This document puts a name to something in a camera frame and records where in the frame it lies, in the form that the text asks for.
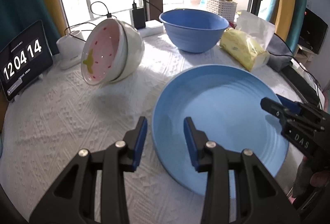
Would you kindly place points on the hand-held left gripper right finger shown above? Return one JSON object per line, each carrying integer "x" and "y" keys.
{"x": 189, "y": 144}

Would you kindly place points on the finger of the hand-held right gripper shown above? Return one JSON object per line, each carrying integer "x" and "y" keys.
{"x": 273, "y": 108}
{"x": 290, "y": 104}

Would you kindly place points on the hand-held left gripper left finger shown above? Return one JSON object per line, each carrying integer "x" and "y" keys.
{"x": 139, "y": 141}

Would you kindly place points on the blue plate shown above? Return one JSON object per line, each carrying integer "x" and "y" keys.
{"x": 219, "y": 110}

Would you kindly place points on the pink strawberry bowl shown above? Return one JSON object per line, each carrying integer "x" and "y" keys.
{"x": 100, "y": 54}

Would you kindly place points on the large blue bowl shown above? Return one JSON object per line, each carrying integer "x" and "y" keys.
{"x": 193, "y": 33}

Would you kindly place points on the person's right hand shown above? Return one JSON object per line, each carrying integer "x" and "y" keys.
{"x": 318, "y": 179}

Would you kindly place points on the grey pouch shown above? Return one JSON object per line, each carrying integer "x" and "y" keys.
{"x": 279, "y": 56}

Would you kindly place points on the yellow tissue packet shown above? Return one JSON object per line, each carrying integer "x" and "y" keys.
{"x": 242, "y": 48}

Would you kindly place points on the black television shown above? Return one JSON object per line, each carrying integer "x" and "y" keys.
{"x": 313, "y": 30}

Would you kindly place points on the white textured tablecloth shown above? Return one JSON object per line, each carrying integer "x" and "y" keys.
{"x": 64, "y": 110}

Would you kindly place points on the white woven basket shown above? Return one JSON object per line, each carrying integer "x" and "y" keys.
{"x": 221, "y": 7}

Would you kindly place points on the white power strip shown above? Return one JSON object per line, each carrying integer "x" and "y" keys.
{"x": 152, "y": 28}

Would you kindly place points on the white desk lamp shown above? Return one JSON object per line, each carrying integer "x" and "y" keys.
{"x": 68, "y": 51}

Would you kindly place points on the black power bank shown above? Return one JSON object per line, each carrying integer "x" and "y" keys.
{"x": 139, "y": 18}

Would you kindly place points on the tablet with clock display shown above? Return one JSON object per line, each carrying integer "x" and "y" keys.
{"x": 23, "y": 59}

